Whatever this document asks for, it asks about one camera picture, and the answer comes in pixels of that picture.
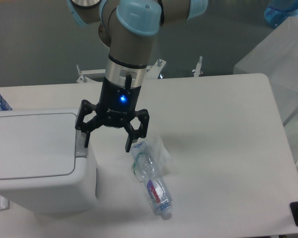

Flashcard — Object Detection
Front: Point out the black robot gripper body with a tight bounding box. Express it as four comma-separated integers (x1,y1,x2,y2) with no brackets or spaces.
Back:
95,76,141,128

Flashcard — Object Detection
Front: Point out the crushed clear plastic bottle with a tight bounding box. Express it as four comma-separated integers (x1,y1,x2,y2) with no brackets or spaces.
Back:
130,141,172,220

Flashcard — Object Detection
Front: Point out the metal clamp bolt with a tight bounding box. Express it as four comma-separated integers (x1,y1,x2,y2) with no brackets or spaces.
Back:
192,56,204,77

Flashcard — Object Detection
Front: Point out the blue water jug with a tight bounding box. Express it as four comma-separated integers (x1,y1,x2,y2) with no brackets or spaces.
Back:
264,0,298,28

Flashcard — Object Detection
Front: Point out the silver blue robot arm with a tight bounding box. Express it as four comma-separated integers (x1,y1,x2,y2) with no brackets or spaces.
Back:
68,0,208,151

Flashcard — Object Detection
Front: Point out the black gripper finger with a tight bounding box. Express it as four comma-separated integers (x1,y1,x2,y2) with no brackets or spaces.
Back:
123,109,150,153
74,99,107,149

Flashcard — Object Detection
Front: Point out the crumpled clear plastic wrapper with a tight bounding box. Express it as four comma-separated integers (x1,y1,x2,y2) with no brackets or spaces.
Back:
145,130,171,171

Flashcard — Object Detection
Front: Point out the white push-top trash can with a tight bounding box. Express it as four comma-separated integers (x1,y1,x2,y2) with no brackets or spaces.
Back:
0,108,97,213

